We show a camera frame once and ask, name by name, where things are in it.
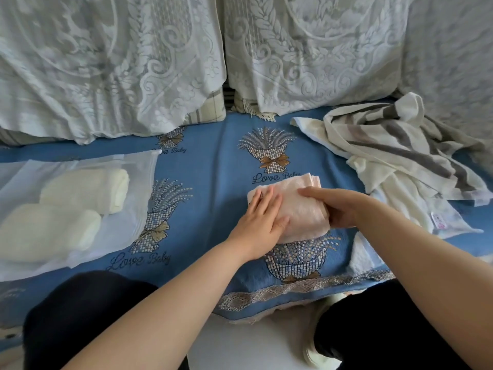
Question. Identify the person's left hand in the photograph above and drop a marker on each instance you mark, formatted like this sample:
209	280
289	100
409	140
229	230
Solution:
258	231

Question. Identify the person's right hand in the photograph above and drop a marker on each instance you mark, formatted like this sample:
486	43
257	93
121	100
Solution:
344	208

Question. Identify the person's left middle finger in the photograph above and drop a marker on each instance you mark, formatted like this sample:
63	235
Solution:
267	202

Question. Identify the person's right thumb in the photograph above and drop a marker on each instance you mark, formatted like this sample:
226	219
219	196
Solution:
316	193

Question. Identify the person's left little finger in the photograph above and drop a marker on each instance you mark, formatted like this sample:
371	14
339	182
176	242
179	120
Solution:
250	211

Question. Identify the person's left thumb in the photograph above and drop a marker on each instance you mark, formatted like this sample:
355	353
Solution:
282	225

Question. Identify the pink towel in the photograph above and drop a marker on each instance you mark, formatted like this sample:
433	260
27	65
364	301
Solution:
304	215

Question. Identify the person's left forearm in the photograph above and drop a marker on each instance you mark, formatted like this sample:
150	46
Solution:
165	308

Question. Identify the person's right forearm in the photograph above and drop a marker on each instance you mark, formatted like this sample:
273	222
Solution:
431	273

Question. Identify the blue wheat print sofa cover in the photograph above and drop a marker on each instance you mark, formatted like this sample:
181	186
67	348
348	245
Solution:
215	169

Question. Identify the beige fringed sofa cushion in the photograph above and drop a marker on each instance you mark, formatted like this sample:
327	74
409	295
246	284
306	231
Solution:
246	107

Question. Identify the grey striped white towel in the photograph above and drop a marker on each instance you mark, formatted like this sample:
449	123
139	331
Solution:
400	142

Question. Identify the plaid sofa cushion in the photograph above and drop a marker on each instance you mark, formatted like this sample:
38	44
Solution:
208	109

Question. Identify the cream fabric sofa edge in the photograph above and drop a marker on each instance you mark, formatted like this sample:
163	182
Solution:
308	335

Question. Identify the white mesh laundry bag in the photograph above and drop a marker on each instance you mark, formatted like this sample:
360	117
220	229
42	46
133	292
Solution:
131	211

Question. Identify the person's right leg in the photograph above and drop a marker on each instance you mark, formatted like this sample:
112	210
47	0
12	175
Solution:
369	335

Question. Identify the person's leg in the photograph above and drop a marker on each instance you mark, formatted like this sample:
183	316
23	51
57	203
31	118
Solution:
88	323
369	335

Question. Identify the white lace cushion cover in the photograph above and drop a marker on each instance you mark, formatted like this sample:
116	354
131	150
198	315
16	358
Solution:
96	61
308	50

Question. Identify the rolled white towel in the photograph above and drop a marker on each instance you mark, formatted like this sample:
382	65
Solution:
46	233
86	190

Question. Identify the white lace armrest cover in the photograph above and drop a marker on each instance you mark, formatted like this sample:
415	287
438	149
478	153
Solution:
454	57

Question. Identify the person's left leg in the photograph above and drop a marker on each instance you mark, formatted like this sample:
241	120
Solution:
88	323

